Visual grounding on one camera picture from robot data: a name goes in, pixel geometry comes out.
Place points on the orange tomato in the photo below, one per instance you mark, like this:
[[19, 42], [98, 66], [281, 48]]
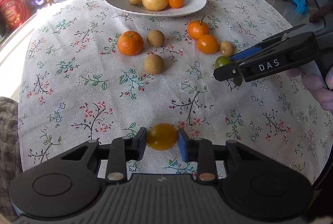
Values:
[[207, 44], [176, 0]]

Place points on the orange tangerine with stem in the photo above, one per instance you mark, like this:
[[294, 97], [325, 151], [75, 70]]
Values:
[[198, 30]]

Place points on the red gift bag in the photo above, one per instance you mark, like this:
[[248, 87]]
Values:
[[13, 9]]

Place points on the floral tablecloth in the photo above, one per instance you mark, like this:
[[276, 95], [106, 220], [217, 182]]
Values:
[[104, 109]]

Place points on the yellow round pear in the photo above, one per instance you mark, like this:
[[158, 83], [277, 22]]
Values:
[[155, 1]]

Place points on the brown blanket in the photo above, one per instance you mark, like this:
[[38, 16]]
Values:
[[7, 135]]

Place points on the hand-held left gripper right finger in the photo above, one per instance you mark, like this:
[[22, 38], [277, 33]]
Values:
[[183, 146]]

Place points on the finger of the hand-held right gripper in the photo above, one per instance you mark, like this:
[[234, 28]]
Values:
[[227, 72], [244, 54]]

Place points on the person's right hand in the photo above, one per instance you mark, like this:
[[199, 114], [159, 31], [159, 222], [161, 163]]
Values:
[[314, 86]]

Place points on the yellow tomato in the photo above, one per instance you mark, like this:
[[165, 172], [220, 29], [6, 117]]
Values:
[[161, 136]]

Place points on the blue plastic crate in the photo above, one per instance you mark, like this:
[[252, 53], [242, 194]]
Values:
[[299, 2]]

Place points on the person's right forearm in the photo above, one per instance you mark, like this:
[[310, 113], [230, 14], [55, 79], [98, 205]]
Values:
[[321, 12]]

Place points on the green leaf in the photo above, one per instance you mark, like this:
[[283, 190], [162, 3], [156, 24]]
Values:
[[237, 80]]

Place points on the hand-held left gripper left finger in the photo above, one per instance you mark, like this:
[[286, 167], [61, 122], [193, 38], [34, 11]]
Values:
[[143, 142]]

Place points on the green tomato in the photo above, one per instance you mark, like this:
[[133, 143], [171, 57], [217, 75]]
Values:
[[221, 62]]

